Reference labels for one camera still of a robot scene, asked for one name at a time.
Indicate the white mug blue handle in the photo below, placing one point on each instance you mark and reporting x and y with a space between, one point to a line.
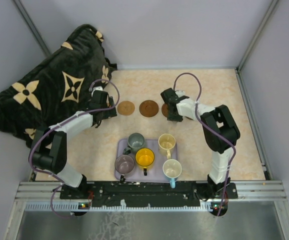
172 169

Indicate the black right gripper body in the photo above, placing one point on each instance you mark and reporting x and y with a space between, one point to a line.
174 117

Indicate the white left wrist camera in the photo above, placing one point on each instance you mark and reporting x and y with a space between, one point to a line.
97 88

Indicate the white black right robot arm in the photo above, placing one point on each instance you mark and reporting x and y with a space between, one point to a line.
219 128

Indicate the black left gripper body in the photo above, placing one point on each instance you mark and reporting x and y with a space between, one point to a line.
109 113

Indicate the grey mug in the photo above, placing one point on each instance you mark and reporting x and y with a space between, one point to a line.
135 142

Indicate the dark brown coaster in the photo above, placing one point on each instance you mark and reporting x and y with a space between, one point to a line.
164 110
148 108

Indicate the purple mug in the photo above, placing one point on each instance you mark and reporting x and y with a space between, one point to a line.
124 165

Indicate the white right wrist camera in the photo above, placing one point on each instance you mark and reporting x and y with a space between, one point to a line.
180 93

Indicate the black floral plush blanket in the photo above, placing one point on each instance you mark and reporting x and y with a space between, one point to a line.
58 87

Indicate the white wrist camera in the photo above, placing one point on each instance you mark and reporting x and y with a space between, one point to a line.
180 93
97 88

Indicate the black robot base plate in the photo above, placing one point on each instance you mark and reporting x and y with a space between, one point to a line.
142 194

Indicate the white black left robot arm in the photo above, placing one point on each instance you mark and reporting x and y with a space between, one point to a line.
48 153

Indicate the cream mug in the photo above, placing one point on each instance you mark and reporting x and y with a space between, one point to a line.
166 145

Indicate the yellow mug black handle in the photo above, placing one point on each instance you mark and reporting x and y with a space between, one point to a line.
145 159

